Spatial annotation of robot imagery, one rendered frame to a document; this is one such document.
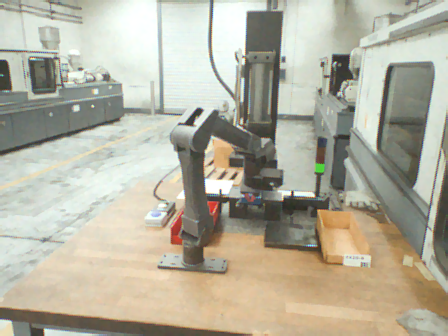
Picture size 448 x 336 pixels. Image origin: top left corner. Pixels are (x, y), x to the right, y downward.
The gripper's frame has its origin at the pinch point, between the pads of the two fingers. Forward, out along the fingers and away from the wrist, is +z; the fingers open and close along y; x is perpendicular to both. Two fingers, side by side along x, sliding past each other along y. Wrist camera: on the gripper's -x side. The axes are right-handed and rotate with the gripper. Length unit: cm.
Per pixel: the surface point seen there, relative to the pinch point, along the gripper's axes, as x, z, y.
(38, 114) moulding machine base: 413, 272, 404
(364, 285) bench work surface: -33.5, -6.2, -32.4
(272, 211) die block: -8.5, 7.8, 2.2
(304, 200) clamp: -20.4, 7.7, 9.3
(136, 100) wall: 411, 499, 820
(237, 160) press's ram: 6.0, -8.8, 10.6
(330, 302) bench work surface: -23.3, -9.9, -40.6
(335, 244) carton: -29.3, 3.1, -13.1
